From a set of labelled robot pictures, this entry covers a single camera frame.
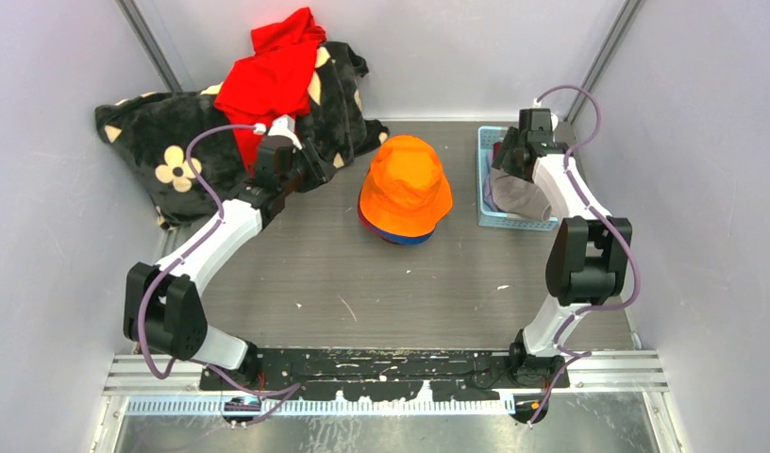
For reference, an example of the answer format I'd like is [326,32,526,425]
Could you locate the blue bucket hat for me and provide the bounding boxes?
[381,230,433,245]

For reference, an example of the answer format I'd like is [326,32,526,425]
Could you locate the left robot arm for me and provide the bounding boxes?
[123,136,336,390]

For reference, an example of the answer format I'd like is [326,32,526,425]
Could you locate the red cloth on blanket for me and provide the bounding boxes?
[212,7,327,170]

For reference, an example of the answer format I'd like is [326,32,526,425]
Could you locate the black floral plush blanket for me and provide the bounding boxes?
[94,42,390,229]

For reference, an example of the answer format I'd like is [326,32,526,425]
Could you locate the grey bucket hat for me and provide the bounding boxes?
[483,168,552,222]

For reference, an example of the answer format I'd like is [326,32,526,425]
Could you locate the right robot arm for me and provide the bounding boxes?
[493,107,632,388]

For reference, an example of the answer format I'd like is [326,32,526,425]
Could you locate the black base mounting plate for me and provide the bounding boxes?
[227,345,569,402]

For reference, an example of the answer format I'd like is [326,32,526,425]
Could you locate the red bucket hat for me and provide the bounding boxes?
[357,204,393,243]

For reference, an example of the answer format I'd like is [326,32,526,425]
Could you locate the orange hat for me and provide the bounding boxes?
[359,135,454,237]

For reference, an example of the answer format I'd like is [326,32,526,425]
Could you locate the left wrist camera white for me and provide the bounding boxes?
[267,115,303,150]

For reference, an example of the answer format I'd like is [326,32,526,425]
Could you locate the aluminium rail frame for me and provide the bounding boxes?
[102,353,669,416]

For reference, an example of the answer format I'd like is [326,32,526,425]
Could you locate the light blue plastic basket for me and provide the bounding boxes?
[475,126,558,232]

